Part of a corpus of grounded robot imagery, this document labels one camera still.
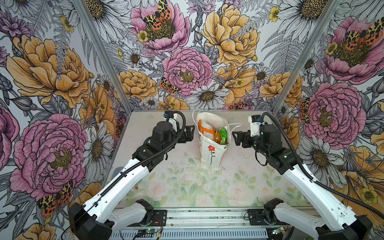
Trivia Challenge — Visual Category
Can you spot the green circuit board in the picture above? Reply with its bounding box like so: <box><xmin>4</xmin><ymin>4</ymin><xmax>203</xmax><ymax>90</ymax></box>
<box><xmin>138</xmin><ymin>229</ymin><xmax>157</xmax><ymax>235</ymax></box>
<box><xmin>272</xmin><ymin>227</ymin><xmax>286</xmax><ymax>235</ymax></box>

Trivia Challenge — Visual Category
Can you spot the aluminium frame rail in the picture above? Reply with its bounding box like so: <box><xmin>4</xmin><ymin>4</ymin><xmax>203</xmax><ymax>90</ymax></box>
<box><xmin>78</xmin><ymin>206</ymin><xmax>334</xmax><ymax>230</ymax></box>

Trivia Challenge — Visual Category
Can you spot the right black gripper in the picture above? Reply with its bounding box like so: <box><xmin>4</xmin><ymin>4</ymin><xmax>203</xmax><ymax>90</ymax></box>
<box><xmin>232</xmin><ymin>131</ymin><xmax>271</xmax><ymax>157</ymax></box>

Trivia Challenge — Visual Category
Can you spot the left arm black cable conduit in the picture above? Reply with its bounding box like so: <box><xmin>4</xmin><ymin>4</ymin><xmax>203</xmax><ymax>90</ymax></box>
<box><xmin>59</xmin><ymin>110</ymin><xmax>187</xmax><ymax>240</ymax></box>

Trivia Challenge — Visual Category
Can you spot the small orange snack packet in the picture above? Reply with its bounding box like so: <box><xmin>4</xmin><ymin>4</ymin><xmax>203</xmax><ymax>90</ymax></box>
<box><xmin>213</xmin><ymin>131</ymin><xmax>222</xmax><ymax>144</ymax></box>

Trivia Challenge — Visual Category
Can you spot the green circuit board right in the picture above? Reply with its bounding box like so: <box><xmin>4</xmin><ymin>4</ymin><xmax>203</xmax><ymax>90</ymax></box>
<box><xmin>272</xmin><ymin>227</ymin><xmax>286</xmax><ymax>235</ymax></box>

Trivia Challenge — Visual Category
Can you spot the green rainbow candy bag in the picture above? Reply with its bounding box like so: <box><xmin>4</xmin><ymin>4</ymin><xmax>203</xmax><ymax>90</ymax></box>
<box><xmin>220</xmin><ymin>128</ymin><xmax>228</xmax><ymax>145</ymax></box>

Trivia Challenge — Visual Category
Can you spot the green circuit board left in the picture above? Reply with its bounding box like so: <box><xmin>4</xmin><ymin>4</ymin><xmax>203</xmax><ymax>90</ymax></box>
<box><xmin>138</xmin><ymin>229</ymin><xmax>157</xmax><ymax>235</ymax></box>

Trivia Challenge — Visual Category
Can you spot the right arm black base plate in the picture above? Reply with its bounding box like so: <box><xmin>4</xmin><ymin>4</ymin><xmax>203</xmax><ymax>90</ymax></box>
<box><xmin>243</xmin><ymin>209</ymin><xmax>282</xmax><ymax>226</ymax></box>

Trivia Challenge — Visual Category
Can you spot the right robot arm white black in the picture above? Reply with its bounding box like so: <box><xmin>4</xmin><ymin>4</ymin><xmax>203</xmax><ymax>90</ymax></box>
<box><xmin>232</xmin><ymin>113</ymin><xmax>373</xmax><ymax>240</ymax></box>

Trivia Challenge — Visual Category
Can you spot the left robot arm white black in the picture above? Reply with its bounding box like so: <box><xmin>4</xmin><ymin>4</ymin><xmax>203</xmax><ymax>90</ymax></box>
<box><xmin>69</xmin><ymin>121</ymin><xmax>195</xmax><ymax>240</ymax></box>

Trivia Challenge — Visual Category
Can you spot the orange white snack bag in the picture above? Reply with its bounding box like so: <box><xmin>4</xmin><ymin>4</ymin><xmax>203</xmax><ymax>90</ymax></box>
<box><xmin>198</xmin><ymin>120</ymin><xmax>216</xmax><ymax>141</ymax></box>

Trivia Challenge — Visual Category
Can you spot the white paper gift bag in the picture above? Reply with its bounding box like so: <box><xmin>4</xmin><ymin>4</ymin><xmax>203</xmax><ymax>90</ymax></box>
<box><xmin>193</xmin><ymin>109</ymin><xmax>242</xmax><ymax>169</ymax></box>

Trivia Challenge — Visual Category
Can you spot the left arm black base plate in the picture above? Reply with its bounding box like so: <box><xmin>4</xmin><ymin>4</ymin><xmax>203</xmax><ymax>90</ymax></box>
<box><xmin>128</xmin><ymin>209</ymin><xmax>168</xmax><ymax>227</ymax></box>

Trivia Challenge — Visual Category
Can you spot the white ventilated cable duct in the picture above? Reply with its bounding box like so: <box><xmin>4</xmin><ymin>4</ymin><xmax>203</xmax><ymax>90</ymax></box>
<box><xmin>110</xmin><ymin>227</ymin><xmax>269</xmax><ymax>240</ymax></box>

